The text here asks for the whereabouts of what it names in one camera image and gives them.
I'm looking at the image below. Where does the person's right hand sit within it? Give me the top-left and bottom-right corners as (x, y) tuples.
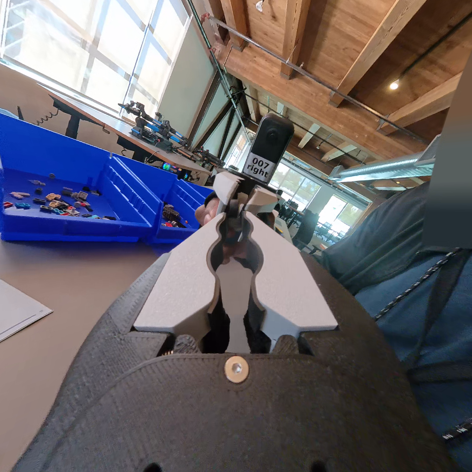
(195, 203), (251, 263)

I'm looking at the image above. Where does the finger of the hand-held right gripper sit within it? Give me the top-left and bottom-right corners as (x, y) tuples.
(243, 186), (280, 215)
(213, 173), (243, 216)

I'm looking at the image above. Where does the pile of small toy bricks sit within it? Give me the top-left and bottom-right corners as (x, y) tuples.
(3, 173), (117, 222)

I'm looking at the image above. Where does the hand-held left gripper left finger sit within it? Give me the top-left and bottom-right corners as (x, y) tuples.
(133, 212), (229, 354)

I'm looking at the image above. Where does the toy instruction booklet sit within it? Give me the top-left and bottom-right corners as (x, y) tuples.
(0, 279), (53, 343)

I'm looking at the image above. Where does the grey desk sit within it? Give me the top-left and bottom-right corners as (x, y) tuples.
(0, 240), (259, 472)

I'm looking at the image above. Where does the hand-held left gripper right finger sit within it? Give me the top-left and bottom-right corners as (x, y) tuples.
(241, 213), (339, 353)

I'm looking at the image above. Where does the blue plastic bin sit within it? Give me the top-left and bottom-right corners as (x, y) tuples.
(0, 112), (164, 244)
(151, 173), (216, 246)

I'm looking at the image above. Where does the person's right forearm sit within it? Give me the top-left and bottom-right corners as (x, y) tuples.
(295, 181), (430, 295)

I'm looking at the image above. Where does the long wooden desk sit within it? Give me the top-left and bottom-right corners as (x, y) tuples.
(37, 83), (212, 177)

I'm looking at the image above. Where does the large window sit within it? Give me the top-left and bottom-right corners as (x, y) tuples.
(0, 0), (192, 118)

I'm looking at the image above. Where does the person's torso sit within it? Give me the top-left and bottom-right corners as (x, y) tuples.
(354, 177), (472, 472)

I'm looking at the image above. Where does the silver air duct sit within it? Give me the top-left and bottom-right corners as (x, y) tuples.
(327, 151), (436, 182)

